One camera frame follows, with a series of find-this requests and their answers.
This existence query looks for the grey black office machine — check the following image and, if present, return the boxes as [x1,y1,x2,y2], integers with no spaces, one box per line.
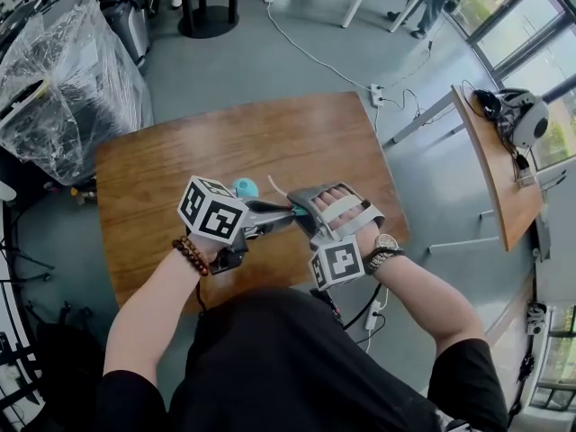
[96,0,152,74]

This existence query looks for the plastic-wrapped machine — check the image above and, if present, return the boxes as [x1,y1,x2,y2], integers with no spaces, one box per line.
[0,0,154,187]

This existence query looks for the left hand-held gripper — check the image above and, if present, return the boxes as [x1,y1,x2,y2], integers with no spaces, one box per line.
[177,175,298,276]

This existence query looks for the brown wooden table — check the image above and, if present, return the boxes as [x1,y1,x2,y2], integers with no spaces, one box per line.
[94,91,410,314]

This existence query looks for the black headset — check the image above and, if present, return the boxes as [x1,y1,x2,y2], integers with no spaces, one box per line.
[473,88,501,119]

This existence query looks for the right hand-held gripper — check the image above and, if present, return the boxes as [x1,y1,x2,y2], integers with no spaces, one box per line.
[286,182,386,293]

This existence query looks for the person's right hand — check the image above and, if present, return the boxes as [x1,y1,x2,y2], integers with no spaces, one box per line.
[312,186,384,261]

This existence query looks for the long white cable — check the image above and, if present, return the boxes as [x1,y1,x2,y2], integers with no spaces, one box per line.
[265,0,374,90]

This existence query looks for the metal wristwatch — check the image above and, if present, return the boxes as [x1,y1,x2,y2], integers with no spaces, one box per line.
[362,233,406,276]

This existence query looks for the person's right forearm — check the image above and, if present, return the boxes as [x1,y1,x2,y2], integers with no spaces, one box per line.
[366,240,487,357]

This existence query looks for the brown beaded bracelet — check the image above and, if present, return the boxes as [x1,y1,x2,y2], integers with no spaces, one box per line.
[171,235,212,277]

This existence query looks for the person's black shirt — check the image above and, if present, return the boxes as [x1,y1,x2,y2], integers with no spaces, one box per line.
[94,288,509,432]

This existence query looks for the person's left forearm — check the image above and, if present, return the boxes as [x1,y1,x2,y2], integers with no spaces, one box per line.
[102,238,221,389]

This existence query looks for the white camera device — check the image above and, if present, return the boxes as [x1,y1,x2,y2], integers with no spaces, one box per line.
[526,302,548,336]

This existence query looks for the light wooden desk white legs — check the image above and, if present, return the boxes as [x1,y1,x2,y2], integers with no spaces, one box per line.
[382,83,545,254]

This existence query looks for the white helmet-shaped device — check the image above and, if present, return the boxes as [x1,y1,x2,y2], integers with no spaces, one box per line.
[494,87,551,149]

